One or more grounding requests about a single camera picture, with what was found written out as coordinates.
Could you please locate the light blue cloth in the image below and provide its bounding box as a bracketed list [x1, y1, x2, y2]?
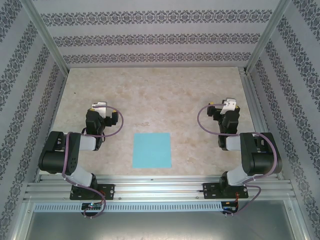
[131, 132, 173, 169]

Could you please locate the grey metal sheet panel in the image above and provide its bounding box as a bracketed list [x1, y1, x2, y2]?
[23, 211, 305, 240]

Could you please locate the small circuit board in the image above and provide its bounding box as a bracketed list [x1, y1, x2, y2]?
[81, 202, 102, 210]
[222, 201, 240, 211]

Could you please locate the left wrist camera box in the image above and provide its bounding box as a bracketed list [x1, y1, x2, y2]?
[91, 101, 109, 118]

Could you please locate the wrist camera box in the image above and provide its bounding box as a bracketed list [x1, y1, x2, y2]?
[91, 101, 109, 118]
[221, 97, 237, 115]

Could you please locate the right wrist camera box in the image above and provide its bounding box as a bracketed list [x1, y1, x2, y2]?
[221, 97, 237, 115]

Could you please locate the purple cable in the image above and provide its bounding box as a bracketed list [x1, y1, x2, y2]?
[61, 104, 125, 220]
[196, 101, 280, 218]

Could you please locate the aluminium side rail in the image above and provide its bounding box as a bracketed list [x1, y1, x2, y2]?
[238, 66, 285, 181]
[34, 71, 69, 181]

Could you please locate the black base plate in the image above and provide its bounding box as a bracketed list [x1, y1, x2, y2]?
[69, 183, 116, 201]
[202, 182, 250, 200]

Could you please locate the aluminium frame post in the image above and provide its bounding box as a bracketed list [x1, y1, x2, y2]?
[21, 0, 70, 74]
[245, 0, 293, 74]

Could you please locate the aluminium mounting rail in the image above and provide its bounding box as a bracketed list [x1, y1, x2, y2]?
[23, 174, 297, 201]

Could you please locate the slotted grey cable duct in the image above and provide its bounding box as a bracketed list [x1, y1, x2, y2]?
[33, 201, 223, 213]

